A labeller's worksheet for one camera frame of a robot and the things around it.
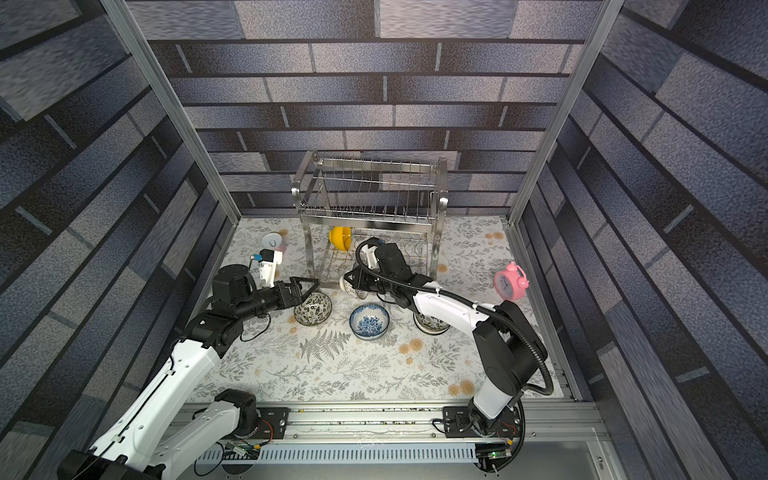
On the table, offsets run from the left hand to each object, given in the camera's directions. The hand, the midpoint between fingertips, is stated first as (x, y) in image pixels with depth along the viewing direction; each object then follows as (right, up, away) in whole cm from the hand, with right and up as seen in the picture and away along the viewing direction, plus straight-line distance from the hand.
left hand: (311, 284), depth 73 cm
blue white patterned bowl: (+14, -14, +16) cm, 25 cm away
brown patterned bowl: (+11, -4, +9) cm, 15 cm away
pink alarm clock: (+58, -2, +17) cm, 60 cm away
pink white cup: (-23, +11, +33) cm, 42 cm away
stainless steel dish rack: (+1, +27, +46) cm, 53 cm away
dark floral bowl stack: (+32, -14, +13) cm, 37 cm away
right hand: (+7, +2, +10) cm, 12 cm away
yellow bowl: (+3, +12, +28) cm, 30 cm away
